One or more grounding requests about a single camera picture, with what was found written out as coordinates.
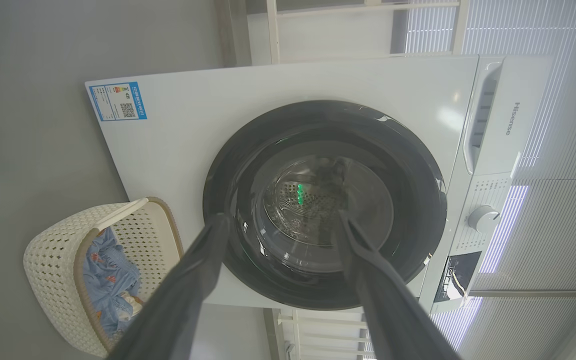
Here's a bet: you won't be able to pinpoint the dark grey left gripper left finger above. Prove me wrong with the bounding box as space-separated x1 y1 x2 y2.
105 212 231 360

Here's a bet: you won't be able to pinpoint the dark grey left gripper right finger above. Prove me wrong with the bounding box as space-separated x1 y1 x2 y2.
335 209 463 360

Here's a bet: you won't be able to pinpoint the blue garment with large cartoon print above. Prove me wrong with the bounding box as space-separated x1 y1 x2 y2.
95 289 145 338

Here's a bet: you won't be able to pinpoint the blue garment with small orange prints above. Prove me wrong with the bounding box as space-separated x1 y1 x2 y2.
82 227 142 301

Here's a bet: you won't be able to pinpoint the black round washer door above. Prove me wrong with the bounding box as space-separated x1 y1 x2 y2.
202 100 448 311

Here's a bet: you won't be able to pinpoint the dark washing machine display panel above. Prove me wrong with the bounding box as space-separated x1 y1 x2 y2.
433 251 483 303

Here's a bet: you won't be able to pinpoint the white washing machine dial knob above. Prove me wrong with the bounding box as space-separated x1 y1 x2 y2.
468 205 501 234

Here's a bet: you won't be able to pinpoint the white front-load washing machine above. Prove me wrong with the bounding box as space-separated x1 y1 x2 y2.
84 54 554 316

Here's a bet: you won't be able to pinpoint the cream perforated laundry basket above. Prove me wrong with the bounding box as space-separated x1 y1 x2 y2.
23 196 185 358

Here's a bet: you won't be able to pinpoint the white window blinds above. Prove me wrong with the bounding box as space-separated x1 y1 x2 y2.
405 0 576 360

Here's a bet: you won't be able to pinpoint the blue energy label sticker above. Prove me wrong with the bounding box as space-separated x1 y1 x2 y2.
88 81 148 122

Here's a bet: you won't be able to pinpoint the white detergent drawer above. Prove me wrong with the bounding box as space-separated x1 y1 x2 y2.
463 56 554 177

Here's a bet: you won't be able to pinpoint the white metal rack frame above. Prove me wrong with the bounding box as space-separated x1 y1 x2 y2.
263 307 376 360

